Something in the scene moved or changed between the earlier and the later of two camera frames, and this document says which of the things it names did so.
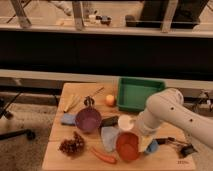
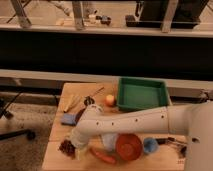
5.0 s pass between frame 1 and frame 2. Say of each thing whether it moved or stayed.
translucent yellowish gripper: moved
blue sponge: stayed
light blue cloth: stayed
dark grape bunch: stayed
